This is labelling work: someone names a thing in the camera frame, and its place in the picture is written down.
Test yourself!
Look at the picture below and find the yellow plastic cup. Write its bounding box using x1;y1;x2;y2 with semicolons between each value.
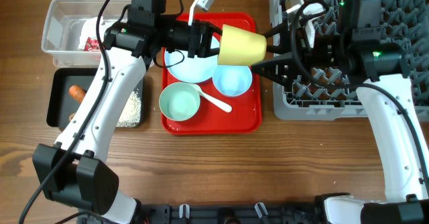
218;24;267;66

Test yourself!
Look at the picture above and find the grey dishwasher rack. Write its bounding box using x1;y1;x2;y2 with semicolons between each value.
269;0;428;121

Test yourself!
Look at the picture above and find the left black cable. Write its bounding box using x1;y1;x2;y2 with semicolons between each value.
18;0;185;224

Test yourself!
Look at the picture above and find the light blue plate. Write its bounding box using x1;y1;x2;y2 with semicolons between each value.
164;50;218;83

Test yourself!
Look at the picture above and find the white plastic spoon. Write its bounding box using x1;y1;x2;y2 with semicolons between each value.
189;83;232;113

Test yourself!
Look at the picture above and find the right black cable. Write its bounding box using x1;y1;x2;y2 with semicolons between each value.
290;0;429;184

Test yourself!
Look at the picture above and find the orange carrot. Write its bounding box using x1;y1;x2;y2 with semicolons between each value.
68;85;86;103

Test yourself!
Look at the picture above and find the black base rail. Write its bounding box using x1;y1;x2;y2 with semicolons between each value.
135;202;322;224

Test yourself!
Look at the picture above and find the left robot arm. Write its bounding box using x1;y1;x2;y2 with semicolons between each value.
33;0;222;223

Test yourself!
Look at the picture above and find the brown mushroom piece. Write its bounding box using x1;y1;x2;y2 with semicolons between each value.
68;113;76;121

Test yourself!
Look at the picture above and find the white rice pile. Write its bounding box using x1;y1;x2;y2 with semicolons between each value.
116;91;141;127

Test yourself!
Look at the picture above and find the light blue bowl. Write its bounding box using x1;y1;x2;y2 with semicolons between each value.
212;65;253;97

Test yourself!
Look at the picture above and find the red strawberry snack wrapper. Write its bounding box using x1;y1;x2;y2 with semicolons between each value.
84;38;100;52

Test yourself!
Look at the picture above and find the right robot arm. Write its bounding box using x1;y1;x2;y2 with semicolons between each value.
253;0;428;223

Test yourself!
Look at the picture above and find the mint green bowl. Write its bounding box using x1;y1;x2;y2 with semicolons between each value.
159;82;200;121

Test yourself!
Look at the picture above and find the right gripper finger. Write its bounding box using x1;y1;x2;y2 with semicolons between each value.
263;21;291;54
251;52;298;83

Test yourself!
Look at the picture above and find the clear plastic bin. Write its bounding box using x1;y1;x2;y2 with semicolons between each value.
41;0;158;68

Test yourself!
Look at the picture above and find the black cable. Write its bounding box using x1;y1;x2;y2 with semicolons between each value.
18;0;185;224
290;0;429;184

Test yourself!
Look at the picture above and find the black plastic tray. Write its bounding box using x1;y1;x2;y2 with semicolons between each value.
46;68;143;129

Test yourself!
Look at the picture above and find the white tissue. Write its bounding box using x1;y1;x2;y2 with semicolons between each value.
78;17;115;51

